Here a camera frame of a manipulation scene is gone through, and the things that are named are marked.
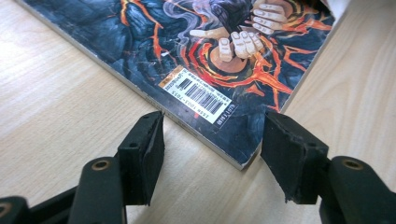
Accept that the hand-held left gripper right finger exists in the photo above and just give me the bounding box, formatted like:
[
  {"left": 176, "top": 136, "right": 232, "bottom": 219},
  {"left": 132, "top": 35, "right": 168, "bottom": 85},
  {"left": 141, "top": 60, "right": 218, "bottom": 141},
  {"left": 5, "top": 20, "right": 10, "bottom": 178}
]
[{"left": 260, "top": 111, "right": 331, "bottom": 205}]

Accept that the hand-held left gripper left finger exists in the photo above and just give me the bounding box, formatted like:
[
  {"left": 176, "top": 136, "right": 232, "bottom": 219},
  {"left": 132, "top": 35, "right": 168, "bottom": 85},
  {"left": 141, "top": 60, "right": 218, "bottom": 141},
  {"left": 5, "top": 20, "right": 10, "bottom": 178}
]
[{"left": 117, "top": 110, "right": 166, "bottom": 207}]

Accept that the illustrated magazine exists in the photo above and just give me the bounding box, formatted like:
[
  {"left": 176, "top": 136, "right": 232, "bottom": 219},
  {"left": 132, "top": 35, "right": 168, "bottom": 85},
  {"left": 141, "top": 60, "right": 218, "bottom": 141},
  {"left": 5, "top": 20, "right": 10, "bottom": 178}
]
[{"left": 15, "top": 0, "right": 337, "bottom": 171}]

